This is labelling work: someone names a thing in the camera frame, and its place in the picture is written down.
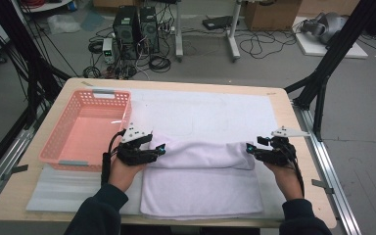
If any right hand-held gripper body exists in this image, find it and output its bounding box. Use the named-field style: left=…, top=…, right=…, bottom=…
left=258, top=126, right=311, bottom=166

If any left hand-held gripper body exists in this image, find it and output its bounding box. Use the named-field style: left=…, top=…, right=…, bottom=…
left=117, top=121, right=160, bottom=166

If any pink plastic basket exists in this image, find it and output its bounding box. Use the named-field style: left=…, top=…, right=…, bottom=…
left=38, top=88, right=133, bottom=173

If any lilac printed towel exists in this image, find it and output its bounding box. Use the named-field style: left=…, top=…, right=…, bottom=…
left=139, top=131, right=264, bottom=220

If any person's left hand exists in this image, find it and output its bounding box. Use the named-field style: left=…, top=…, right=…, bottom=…
left=108, top=158, right=146, bottom=194

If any person's right hand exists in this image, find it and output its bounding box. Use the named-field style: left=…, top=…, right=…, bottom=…
left=264, top=163, right=304, bottom=201

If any white grid mat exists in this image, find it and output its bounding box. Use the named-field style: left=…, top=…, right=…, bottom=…
left=25, top=87, right=305, bottom=220

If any grey bench power supply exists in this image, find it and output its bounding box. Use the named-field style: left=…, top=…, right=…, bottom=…
left=102, top=37, right=115, bottom=65

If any white floor board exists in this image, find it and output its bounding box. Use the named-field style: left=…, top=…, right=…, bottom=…
left=292, top=16, right=369, bottom=60

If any white metal stand leg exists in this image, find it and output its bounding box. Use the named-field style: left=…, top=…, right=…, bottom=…
left=174, top=0, right=184, bottom=63
left=226, top=0, right=243, bottom=63

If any slim black computer tower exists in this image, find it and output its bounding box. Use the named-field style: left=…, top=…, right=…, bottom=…
left=138, top=6, right=161, bottom=55

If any large black computer tower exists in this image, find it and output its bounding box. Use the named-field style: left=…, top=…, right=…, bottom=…
left=112, top=5, right=140, bottom=62

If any white power strip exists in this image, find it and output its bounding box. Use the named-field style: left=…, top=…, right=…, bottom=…
left=158, top=23, right=176, bottom=33

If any cardboard box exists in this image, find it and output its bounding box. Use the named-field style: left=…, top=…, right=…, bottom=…
left=244, top=0, right=303, bottom=32

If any black flat device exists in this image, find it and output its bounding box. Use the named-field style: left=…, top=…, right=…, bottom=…
left=202, top=15, right=239, bottom=31

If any teal sheet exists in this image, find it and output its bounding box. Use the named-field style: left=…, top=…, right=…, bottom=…
left=79, top=11, right=106, bottom=32

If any grey headset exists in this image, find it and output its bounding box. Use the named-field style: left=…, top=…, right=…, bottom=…
left=300, top=12, right=349, bottom=45

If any clear plastic bag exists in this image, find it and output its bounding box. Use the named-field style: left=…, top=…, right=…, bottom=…
left=47, top=14, right=82, bottom=35

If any left hand-held gripper cable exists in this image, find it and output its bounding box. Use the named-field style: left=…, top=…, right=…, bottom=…
left=100, top=128, right=126, bottom=187

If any hand-held gripper cable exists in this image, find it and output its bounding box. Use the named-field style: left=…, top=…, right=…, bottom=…
left=283, top=143, right=306, bottom=199
left=100, top=128, right=126, bottom=187

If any right hand-held gripper cable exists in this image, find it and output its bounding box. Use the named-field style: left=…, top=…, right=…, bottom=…
left=283, top=143, right=306, bottom=199

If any aluminium rail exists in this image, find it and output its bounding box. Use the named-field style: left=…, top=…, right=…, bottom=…
left=292, top=102, right=362, bottom=235
left=0, top=126, right=35, bottom=213

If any grey metal bracket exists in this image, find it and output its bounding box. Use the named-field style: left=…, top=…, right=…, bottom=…
left=311, top=178, right=336, bottom=195
left=1, top=164, right=29, bottom=182

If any coiled black cable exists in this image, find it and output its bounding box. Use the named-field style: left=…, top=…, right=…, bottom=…
left=148, top=54, right=172, bottom=73

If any loose black floor cable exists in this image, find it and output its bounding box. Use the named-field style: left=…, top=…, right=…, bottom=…
left=239, top=28, right=298, bottom=61

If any black metal frame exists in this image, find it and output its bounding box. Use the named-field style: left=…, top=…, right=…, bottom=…
left=283, top=0, right=376, bottom=143
left=0, top=0, right=72, bottom=130

